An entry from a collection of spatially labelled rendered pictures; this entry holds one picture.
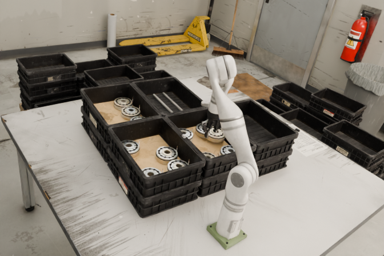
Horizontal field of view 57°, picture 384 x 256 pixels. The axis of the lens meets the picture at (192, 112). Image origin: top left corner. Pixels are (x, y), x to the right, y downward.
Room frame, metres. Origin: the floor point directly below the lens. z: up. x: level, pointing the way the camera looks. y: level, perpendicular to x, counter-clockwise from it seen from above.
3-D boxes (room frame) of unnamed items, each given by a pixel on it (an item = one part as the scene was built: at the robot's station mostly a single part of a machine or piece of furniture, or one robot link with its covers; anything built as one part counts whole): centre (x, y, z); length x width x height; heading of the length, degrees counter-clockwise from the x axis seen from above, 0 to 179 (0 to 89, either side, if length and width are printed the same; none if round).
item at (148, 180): (1.31, 0.14, 0.92); 0.40 x 0.30 x 0.02; 38
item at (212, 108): (1.55, -0.10, 1.06); 0.11 x 0.09 x 0.06; 37
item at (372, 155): (2.28, -1.22, 0.37); 0.40 x 0.30 x 0.45; 43
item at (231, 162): (1.49, -0.10, 0.87); 0.40 x 0.30 x 0.11; 38
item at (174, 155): (1.35, 0.08, 0.86); 0.10 x 0.10 x 0.01
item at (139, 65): (3.20, 0.66, 0.37); 0.40 x 0.30 x 0.45; 133
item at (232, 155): (1.49, -0.10, 0.92); 0.40 x 0.30 x 0.02; 38
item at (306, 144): (1.94, -0.69, 0.70); 0.33 x 0.23 x 0.01; 43
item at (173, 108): (1.81, 0.14, 0.87); 0.40 x 0.30 x 0.11; 38
